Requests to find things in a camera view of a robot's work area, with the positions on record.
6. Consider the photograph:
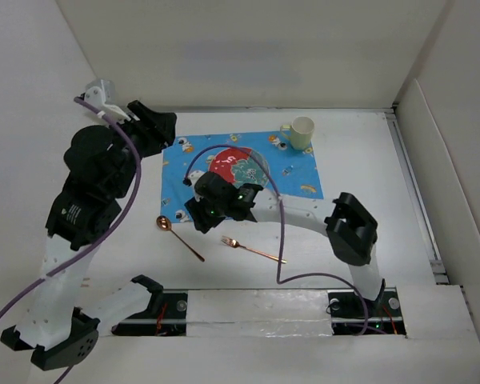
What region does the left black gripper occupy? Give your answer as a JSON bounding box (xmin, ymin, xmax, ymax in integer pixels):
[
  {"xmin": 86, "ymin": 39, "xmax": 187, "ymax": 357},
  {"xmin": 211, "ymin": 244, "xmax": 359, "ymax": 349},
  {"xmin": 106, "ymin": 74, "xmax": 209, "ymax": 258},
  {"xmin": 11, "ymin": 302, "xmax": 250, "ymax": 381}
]
[{"xmin": 102, "ymin": 102, "xmax": 176, "ymax": 198}]

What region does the red and teal plate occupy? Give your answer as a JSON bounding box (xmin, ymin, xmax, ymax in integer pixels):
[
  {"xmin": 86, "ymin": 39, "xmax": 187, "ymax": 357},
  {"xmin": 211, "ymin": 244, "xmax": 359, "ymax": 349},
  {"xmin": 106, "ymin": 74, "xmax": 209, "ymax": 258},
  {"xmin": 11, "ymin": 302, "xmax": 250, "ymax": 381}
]
[{"xmin": 206, "ymin": 148, "xmax": 270, "ymax": 187}]

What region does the copper fork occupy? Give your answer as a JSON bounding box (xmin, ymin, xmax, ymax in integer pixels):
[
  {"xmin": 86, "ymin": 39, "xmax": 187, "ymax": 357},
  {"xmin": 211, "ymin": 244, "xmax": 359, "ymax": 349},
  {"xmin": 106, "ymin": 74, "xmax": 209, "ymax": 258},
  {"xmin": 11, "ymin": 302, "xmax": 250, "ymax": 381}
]
[{"xmin": 221, "ymin": 236, "xmax": 279, "ymax": 262}]

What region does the blue space-print cloth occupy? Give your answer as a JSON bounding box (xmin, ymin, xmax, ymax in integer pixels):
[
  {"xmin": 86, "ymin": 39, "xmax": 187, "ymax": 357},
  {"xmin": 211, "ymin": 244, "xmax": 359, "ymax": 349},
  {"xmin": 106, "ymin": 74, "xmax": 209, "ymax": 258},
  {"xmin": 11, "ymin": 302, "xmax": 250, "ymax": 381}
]
[{"xmin": 161, "ymin": 131, "xmax": 323, "ymax": 222}]

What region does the pale yellow mug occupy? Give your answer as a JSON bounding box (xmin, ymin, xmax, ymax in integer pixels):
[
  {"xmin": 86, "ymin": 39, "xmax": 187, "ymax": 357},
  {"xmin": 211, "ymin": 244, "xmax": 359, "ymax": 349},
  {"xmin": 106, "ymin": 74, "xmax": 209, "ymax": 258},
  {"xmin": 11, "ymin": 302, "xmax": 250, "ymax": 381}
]
[{"xmin": 279, "ymin": 116, "xmax": 315, "ymax": 150}]

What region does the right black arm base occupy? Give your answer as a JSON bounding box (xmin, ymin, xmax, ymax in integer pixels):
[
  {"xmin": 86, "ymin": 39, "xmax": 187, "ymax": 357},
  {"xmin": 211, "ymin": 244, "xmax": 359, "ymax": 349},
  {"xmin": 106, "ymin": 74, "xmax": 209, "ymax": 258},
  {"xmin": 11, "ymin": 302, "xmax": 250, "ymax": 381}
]
[{"xmin": 326, "ymin": 288, "xmax": 406, "ymax": 336}]

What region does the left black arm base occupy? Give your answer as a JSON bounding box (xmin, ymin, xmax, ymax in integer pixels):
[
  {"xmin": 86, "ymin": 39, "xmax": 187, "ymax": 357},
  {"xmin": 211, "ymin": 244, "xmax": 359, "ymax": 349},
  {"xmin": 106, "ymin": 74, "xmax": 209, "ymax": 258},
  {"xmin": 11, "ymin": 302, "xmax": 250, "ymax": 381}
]
[{"xmin": 111, "ymin": 290, "xmax": 188, "ymax": 337}]

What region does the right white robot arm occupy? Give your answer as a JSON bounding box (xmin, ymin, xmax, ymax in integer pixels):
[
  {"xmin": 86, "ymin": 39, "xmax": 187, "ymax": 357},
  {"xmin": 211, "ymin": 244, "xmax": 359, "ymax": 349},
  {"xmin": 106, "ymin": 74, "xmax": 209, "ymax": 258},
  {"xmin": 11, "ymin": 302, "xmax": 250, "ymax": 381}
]
[{"xmin": 183, "ymin": 170, "xmax": 385, "ymax": 315}]

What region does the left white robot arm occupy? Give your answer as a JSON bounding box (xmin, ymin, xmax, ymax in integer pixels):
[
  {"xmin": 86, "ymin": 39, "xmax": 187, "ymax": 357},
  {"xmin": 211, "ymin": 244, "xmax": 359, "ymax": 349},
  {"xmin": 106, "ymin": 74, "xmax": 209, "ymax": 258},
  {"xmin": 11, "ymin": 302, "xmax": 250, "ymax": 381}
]
[{"xmin": 1, "ymin": 79, "xmax": 177, "ymax": 371}]

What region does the copper spoon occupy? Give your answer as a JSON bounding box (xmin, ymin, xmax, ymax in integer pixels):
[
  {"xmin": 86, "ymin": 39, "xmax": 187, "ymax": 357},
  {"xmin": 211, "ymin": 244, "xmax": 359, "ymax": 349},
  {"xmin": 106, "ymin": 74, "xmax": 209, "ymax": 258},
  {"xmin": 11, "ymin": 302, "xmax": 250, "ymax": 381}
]
[{"xmin": 155, "ymin": 215, "xmax": 205, "ymax": 262}]

